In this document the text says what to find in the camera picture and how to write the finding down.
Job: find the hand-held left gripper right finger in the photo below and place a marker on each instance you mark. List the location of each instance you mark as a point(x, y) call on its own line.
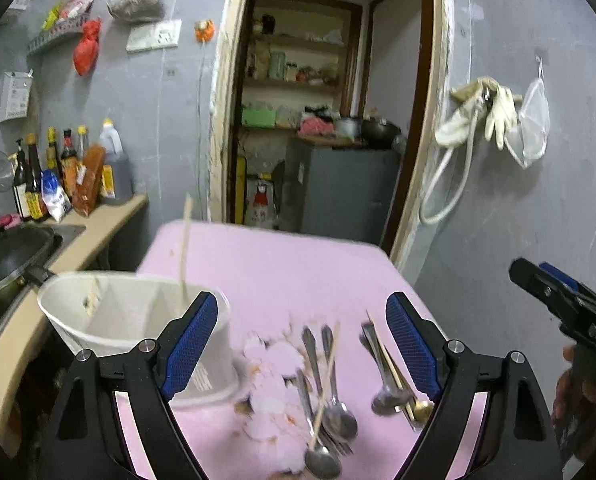
point(411, 347)

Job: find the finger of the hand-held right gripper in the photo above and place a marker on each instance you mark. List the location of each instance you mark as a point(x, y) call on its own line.
point(557, 274)
point(532, 282)

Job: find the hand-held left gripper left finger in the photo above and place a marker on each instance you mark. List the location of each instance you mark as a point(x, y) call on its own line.
point(190, 342)

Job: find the plain steel spoon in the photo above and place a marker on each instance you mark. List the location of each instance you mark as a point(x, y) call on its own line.
point(323, 461)
point(385, 402)

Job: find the white plastic utensil holder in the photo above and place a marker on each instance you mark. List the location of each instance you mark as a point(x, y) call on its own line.
point(123, 310)

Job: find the person's right hand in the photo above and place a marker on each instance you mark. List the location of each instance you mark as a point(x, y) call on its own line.
point(565, 400)

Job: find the gold-coloured spoon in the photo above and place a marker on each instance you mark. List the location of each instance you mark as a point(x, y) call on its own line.
point(421, 410)

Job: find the pink floral tablecloth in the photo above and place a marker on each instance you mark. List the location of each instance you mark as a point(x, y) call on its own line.
point(288, 280)

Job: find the beige kitchen counter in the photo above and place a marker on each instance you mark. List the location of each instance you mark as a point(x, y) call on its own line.
point(103, 225)

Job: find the clear plastic bag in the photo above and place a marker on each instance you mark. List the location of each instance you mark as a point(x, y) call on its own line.
point(532, 125)

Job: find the steel stove top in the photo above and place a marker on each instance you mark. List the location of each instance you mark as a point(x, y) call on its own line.
point(65, 234)

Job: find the grey cabinet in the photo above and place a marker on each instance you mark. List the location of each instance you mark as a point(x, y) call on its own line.
point(348, 190)

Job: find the cream rubber gloves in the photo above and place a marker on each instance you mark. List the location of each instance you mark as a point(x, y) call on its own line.
point(480, 105)

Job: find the large dark vinegar jug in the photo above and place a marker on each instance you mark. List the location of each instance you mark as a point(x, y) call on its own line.
point(115, 170)

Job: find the orange seasoning packet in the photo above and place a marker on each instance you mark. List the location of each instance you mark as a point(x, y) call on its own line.
point(89, 182)

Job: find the blue and white packet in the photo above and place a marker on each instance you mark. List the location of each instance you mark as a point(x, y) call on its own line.
point(55, 195)

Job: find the black cooking pot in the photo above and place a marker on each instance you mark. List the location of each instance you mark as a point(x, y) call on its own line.
point(378, 130)

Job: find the dark soy sauce bottle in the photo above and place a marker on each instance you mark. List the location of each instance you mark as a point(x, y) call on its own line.
point(21, 185)
point(36, 185)

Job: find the red-labelled sauce bottle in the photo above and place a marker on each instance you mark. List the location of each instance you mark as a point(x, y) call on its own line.
point(68, 157)

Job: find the yellow-capped sauce bottle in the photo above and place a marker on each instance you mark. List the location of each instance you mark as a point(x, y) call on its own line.
point(82, 142)
point(53, 152)

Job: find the silver metal pot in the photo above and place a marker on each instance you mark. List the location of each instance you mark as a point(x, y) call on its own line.
point(349, 127)

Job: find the green box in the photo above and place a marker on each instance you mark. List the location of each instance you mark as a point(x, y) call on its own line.
point(259, 117)

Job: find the pink folded cloth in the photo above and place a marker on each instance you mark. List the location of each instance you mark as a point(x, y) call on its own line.
point(318, 125)

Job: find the wooden pantry shelf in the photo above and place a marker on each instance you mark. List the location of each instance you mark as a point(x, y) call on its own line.
point(293, 85)

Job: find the red plastic bag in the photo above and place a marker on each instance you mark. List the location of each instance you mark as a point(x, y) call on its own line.
point(88, 47)

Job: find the wooden door frame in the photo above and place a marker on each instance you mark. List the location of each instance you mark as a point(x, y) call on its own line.
point(427, 110)

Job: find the white wall box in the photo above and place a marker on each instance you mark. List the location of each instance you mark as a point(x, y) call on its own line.
point(14, 95)

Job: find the white wall socket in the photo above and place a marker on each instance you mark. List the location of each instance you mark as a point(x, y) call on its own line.
point(154, 35)

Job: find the orange wall hook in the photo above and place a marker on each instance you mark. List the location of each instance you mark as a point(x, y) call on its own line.
point(204, 30)

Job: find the wall-mounted spice rack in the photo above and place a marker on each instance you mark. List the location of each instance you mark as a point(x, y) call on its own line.
point(58, 32)

